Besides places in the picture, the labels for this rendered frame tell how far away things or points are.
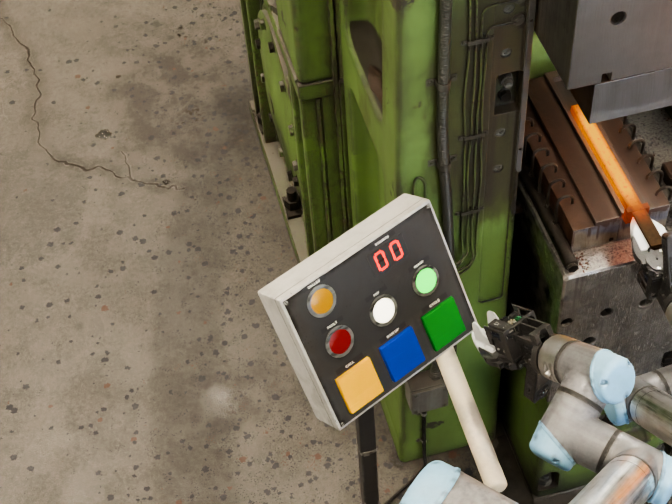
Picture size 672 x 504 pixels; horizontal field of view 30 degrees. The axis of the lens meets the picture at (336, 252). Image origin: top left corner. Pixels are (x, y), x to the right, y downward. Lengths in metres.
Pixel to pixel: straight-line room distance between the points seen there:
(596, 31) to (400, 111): 0.40
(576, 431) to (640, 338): 0.86
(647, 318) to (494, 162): 0.50
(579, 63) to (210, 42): 2.43
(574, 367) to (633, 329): 0.78
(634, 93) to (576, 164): 0.37
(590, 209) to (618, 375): 0.64
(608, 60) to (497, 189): 0.47
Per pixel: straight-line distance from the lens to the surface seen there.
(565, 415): 1.94
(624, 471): 1.84
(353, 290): 2.16
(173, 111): 4.18
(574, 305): 2.57
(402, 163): 2.38
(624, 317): 2.68
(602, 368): 1.93
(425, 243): 2.23
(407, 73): 2.23
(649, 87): 2.27
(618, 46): 2.16
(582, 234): 2.50
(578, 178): 2.56
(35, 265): 3.84
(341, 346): 2.17
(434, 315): 2.27
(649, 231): 2.46
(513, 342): 2.08
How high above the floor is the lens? 2.86
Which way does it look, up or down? 50 degrees down
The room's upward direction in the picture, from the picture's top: 5 degrees counter-clockwise
